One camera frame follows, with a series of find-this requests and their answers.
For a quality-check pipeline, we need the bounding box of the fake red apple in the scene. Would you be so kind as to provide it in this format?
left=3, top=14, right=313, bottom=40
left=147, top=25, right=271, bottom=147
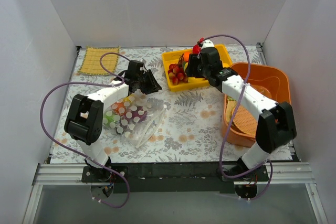
left=192, top=44, right=202, bottom=54

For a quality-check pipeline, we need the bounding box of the fake purple onion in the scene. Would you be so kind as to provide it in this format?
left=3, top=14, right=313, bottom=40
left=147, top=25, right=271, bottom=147
left=129, top=106, right=148, bottom=123

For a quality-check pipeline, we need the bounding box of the clear dotted zip bag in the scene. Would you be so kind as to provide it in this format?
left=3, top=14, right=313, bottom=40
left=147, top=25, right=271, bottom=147
left=102, top=90, right=167, bottom=148

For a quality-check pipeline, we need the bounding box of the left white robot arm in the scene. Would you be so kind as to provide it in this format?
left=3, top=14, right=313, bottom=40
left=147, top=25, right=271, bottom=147
left=64, top=60, right=162, bottom=182

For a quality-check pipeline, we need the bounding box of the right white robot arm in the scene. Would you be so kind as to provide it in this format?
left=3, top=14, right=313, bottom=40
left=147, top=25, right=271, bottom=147
left=186, top=40, right=297, bottom=181

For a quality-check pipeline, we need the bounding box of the fake yellow lemon front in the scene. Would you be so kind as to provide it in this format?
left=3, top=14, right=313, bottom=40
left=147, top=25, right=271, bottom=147
left=188, top=77, right=206, bottom=83

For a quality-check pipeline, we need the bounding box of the fake green vegetable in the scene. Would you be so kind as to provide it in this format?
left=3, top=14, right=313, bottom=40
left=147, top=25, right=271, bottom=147
left=102, top=111, right=120, bottom=129

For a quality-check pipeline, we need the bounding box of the red cherry bunch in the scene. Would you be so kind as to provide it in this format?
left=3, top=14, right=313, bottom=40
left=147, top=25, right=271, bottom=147
left=167, top=62, right=188, bottom=86

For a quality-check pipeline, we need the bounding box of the yellow plastic tray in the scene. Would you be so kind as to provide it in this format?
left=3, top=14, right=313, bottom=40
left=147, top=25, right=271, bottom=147
left=162, top=44, right=233, bottom=92

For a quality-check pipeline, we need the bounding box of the yellow woven bamboo mat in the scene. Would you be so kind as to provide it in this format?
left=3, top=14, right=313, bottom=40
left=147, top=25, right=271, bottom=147
left=78, top=47, right=119, bottom=76

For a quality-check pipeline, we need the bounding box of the green woven mat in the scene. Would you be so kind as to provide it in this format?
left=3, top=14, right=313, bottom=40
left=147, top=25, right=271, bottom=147
left=225, top=97, right=237, bottom=124

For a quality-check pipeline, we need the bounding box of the round woven basket tray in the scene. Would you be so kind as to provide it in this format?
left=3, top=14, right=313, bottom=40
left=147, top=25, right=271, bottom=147
left=233, top=105, right=257, bottom=137

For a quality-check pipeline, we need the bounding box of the orange plastic basin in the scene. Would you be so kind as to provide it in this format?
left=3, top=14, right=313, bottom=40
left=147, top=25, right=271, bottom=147
left=222, top=63, right=291, bottom=147

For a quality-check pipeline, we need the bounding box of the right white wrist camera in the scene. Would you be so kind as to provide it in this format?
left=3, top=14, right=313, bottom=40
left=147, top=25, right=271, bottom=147
left=201, top=39, right=215, bottom=50

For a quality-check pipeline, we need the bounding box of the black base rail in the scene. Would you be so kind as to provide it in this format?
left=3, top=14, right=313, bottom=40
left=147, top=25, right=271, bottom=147
left=81, top=161, right=271, bottom=198

